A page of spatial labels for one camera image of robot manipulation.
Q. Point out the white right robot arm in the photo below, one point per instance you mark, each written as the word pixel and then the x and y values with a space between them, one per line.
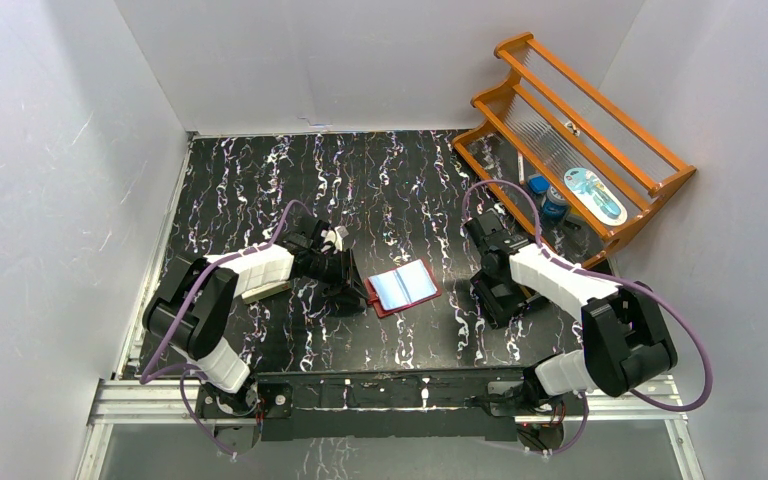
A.
pixel 625 341

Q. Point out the orange wooden shelf rack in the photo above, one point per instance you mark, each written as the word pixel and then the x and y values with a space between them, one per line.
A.
pixel 548 112

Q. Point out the small blue block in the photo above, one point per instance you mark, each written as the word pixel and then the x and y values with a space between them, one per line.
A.
pixel 537 184

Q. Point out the white pen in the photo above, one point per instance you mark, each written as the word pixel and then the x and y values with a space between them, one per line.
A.
pixel 521 168

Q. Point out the black plastic card box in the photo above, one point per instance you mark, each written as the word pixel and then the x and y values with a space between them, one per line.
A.
pixel 502 301

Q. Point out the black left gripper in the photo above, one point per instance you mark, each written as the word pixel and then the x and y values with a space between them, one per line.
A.
pixel 343 279

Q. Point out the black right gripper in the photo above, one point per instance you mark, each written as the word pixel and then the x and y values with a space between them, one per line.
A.
pixel 507 282

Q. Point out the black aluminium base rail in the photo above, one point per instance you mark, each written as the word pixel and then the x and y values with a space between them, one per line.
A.
pixel 287 406

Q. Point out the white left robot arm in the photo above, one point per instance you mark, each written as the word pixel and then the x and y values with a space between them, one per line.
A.
pixel 190 308

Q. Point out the red card holder wallet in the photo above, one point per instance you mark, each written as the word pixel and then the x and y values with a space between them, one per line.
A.
pixel 401 288

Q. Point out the beige rectangular remote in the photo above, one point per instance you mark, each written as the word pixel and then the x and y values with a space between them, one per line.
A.
pixel 265 291

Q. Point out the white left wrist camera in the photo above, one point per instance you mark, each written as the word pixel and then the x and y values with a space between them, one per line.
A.
pixel 337 238

